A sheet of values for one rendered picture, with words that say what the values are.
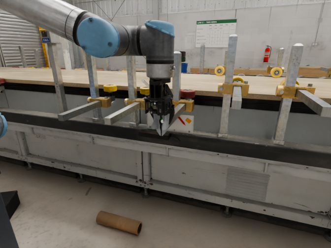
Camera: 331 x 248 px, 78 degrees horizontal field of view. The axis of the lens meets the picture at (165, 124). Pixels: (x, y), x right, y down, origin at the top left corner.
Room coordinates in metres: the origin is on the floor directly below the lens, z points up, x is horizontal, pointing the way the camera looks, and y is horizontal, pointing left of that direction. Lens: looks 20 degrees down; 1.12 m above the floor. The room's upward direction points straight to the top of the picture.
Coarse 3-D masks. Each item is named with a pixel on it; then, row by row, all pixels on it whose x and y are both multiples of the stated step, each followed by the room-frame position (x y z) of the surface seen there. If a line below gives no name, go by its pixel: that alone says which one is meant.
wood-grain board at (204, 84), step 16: (16, 80) 1.59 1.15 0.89; (32, 80) 1.54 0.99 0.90; (48, 80) 1.53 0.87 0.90; (64, 80) 1.53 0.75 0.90; (80, 80) 1.53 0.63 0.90; (112, 80) 1.53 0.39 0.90; (192, 80) 1.53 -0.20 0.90; (208, 80) 1.53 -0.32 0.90; (224, 80) 1.53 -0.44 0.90; (256, 80) 1.53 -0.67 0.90; (272, 80) 1.53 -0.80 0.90; (304, 80) 1.53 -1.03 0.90; (320, 80) 1.53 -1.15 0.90; (256, 96) 1.04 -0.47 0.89; (272, 96) 1.02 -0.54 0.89; (320, 96) 0.97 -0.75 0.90
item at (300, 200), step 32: (0, 96) 1.75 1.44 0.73; (32, 96) 1.63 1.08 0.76; (128, 96) 1.35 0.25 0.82; (256, 128) 1.09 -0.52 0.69; (288, 128) 1.04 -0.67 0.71; (320, 128) 0.99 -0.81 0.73; (0, 160) 1.87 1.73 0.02; (32, 160) 1.69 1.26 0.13; (64, 160) 1.60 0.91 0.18; (96, 160) 1.49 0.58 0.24; (128, 160) 1.40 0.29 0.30; (160, 160) 1.31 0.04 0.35; (192, 160) 1.23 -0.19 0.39; (160, 192) 1.30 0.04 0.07; (192, 192) 1.20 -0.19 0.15; (224, 192) 1.16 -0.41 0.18; (256, 192) 1.09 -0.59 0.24; (288, 192) 1.04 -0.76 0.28; (320, 192) 0.99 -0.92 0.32; (288, 224) 1.02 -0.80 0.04; (320, 224) 0.95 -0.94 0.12
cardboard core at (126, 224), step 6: (102, 216) 1.06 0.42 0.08; (108, 216) 1.05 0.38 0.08; (114, 216) 1.05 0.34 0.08; (120, 216) 1.06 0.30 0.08; (102, 222) 1.03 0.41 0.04; (108, 222) 1.02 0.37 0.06; (114, 222) 1.01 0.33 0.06; (120, 222) 1.01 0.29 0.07; (126, 222) 1.00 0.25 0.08; (132, 222) 1.00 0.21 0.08; (138, 222) 1.00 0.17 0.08; (120, 228) 0.99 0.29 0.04; (126, 228) 0.98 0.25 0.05; (132, 228) 0.97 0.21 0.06; (138, 228) 1.01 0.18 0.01; (138, 234) 0.98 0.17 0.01
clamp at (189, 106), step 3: (180, 99) 1.04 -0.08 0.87; (183, 99) 1.04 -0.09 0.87; (186, 99) 1.04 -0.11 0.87; (174, 102) 1.01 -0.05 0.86; (177, 102) 1.00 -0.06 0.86; (180, 102) 1.00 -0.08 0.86; (183, 102) 0.99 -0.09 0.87; (186, 102) 0.99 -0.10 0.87; (189, 102) 0.98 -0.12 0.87; (192, 102) 0.98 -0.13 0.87; (174, 105) 1.01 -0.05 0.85; (186, 105) 0.99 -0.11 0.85; (189, 105) 0.98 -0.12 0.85; (192, 105) 0.98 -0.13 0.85; (186, 108) 0.99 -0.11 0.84; (189, 108) 0.98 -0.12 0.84; (192, 108) 0.98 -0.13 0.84; (189, 111) 0.98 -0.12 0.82
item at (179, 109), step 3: (177, 105) 0.96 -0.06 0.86; (180, 105) 0.96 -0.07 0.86; (183, 105) 0.96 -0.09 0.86; (174, 108) 0.90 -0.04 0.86; (177, 108) 0.90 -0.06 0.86; (180, 108) 0.90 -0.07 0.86; (183, 108) 0.95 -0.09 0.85; (177, 111) 0.86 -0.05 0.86; (180, 111) 0.90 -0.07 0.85; (174, 114) 0.81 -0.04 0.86; (177, 114) 0.85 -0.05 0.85; (180, 114) 0.90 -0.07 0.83; (174, 117) 0.81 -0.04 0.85; (177, 117) 0.85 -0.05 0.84; (162, 120) 0.74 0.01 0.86; (174, 120) 0.81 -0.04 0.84; (162, 123) 0.71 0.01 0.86; (171, 123) 0.77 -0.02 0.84
